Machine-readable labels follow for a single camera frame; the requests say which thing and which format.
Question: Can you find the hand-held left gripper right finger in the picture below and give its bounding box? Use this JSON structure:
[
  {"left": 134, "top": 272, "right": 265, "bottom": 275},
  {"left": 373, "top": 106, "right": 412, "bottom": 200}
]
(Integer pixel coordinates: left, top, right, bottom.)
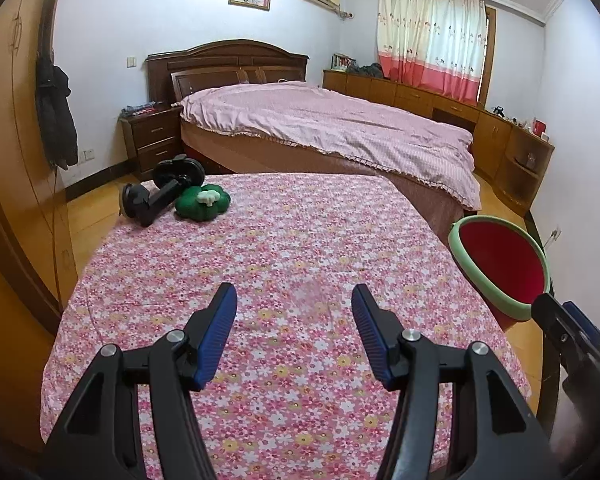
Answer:
[{"left": 351, "top": 283, "right": 553, "bottom": 480}]

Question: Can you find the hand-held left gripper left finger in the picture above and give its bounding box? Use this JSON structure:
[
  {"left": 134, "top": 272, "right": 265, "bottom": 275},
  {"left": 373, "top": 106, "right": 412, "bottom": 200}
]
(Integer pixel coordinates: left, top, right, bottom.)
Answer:
[{"left": 44, "top": 282, "right": 238, "bottom": 480}]

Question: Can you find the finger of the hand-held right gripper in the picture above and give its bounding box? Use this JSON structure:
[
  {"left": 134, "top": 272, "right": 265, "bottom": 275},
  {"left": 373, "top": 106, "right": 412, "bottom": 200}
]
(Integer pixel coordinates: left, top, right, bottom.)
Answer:
[
  {"left": 564, "top": 301, "right": 600, "bottom": 357},
  {"left": 531, "top": 292, "right": 589, "bottom": 367}
]

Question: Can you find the red bin with green rim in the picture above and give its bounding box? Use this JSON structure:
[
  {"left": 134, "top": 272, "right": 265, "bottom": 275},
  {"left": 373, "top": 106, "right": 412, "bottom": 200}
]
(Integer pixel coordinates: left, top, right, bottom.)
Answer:
[{"left": 448, "top": 215, "right": 552, "bottom": 332}]

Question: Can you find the pink floral tablecloth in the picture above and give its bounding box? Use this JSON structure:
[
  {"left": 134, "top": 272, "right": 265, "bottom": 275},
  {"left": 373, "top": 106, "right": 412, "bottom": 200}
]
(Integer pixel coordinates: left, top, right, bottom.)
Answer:
[{"left": 40, "top": 172, "right": 531, "bottom": 478}]

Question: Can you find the green pumpkin plush toy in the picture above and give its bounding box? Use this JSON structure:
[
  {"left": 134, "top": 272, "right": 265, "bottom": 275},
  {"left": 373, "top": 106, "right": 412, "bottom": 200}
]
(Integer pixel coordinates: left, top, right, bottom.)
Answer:
[{"left": 175, "top": 185, "right": 231, "bottom": 222}]

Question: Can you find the long wooden cabinet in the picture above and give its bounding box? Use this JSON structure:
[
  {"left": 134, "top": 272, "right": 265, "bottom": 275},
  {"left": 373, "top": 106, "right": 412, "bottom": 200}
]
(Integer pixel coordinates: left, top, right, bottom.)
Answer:
[{"left": 322, "top": 69, "right": 556, "bottom": 218}]

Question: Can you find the dark wooden nightstand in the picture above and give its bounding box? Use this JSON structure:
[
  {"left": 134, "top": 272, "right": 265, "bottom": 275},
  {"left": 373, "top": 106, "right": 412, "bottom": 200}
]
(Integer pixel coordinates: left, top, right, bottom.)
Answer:
[{"left": 119, "top": 106, "right": 183, "bottom": 181}]

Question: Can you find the pink checked bedspread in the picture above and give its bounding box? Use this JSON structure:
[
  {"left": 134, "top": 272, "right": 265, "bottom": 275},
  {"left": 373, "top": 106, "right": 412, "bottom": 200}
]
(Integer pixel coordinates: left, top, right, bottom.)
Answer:
[{"left": 172, "top": 81, "right": 482, "bottom": 211}]

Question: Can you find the black hanging jacket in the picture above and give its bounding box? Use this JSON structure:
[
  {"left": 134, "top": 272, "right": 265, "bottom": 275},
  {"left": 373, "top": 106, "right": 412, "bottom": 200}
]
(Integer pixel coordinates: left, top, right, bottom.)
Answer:
[{"left": 35, "top": 57, "right": 79, "bottom": 171}]

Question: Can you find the dark wooden bed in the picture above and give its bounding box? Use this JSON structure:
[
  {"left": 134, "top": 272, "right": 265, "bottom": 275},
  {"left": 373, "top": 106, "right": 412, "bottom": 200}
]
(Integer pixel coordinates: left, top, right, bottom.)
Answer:
[{"left": 145, "top": 39, "right": 482, "bottom": 241}]

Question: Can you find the wooden wardrobe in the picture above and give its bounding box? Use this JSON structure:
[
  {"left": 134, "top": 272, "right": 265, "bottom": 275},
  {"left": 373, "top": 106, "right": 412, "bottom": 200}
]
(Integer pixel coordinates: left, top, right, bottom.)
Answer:
[{"left": 0, "top": 0, "right": 78, "bottom": 321}]

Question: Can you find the cream and pink curtain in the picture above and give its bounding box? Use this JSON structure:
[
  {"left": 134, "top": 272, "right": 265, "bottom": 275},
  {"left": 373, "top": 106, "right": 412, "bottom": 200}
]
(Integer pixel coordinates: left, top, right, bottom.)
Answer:
[{"left": 376, "top": 0, "right": 488, "bottom": 105}]

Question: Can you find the black suction cup mount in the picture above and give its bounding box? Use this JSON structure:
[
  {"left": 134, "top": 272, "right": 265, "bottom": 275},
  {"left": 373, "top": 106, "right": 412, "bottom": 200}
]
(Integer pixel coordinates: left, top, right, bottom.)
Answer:
[{"left": 121, "top": 155, "right": 206, "bottom": 228}]

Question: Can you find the wooden window frame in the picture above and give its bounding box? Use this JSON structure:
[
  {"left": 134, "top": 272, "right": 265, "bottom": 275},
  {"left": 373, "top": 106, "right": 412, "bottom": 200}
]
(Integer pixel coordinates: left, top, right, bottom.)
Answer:
[{"left": 477, "top": 6, "right": 497, "bottom": 108}]

